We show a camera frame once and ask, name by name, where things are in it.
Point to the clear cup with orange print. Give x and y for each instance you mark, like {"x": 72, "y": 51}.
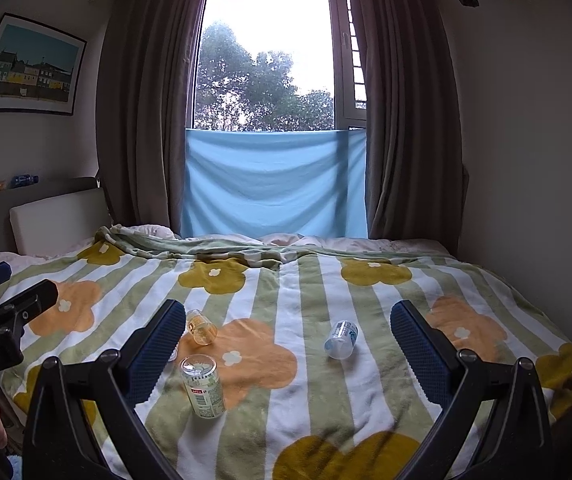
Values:
{"x": 201, "y": 329}

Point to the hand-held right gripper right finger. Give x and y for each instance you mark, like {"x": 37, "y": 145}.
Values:
{"x": 418, "y": 345}

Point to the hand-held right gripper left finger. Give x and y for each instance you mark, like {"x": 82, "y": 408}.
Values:
{"x": 158, "y": 340}

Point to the framed picture of houses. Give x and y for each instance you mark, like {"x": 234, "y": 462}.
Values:
{"x": 28, "y": 62}

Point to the light blue cloth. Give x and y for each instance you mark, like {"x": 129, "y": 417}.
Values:
{"x": 273, "y": 185}

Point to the window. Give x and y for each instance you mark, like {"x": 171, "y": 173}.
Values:
{"x": 266, "y": 60}

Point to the clear cup with blue print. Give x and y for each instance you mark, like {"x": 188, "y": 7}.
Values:
{"x": 341, "y": 341}

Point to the green drink can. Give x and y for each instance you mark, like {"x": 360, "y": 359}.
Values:
{"x": 203, "y": 387}

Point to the white headboard cushion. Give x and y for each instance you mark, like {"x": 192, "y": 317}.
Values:
{"x": 55, "y": 220}

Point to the striped flower blanket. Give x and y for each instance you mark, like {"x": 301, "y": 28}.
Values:
{"x": 286, "y": 410}

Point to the brown curtain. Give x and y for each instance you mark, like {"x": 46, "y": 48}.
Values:
{"x": 140, "y": 110}
{"x": 406, "y": 110}

